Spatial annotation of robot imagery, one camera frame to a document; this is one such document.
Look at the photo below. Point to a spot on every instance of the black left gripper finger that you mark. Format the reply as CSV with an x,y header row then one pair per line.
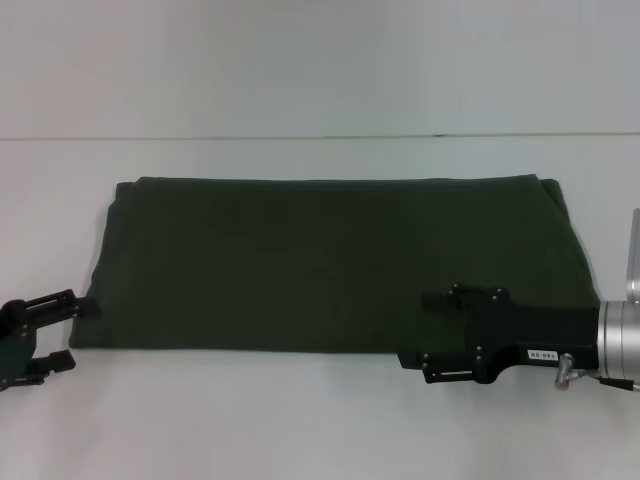
x,y
55,362
60,305

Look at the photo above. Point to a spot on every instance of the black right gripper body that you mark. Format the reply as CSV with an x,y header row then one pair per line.
x,y
535,330

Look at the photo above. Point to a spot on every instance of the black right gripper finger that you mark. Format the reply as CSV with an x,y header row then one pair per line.
x,y
455,300
445,370

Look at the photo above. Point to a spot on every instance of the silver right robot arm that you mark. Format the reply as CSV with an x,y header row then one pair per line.
x,y
622,335

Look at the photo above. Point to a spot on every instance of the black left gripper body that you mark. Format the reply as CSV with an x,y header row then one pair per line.
x,y
12,345

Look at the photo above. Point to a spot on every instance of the dark green t-shirt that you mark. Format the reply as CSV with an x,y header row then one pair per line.
x,y
300,260

